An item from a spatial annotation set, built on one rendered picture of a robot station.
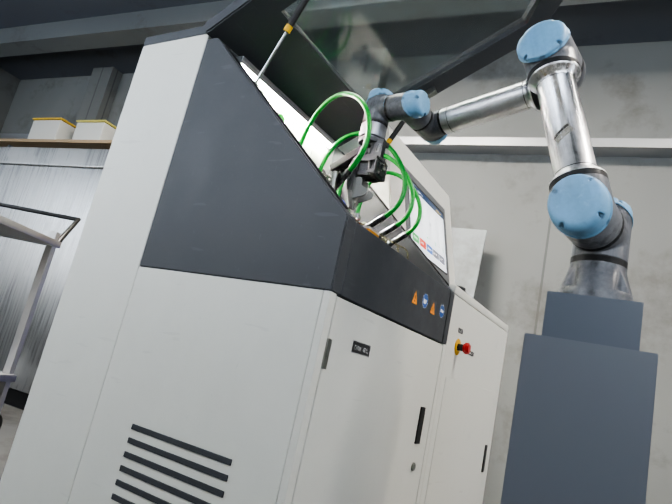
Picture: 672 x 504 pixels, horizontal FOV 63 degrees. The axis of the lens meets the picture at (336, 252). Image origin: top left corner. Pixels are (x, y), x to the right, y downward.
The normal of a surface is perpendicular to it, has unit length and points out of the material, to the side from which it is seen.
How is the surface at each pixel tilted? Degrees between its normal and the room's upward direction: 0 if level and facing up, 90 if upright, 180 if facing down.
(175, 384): 90
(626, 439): 90
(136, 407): 90
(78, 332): 90
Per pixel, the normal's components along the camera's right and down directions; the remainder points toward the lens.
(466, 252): -0.36, -0.43
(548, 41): -0.61, -0.42
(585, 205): -0.60, -0.18
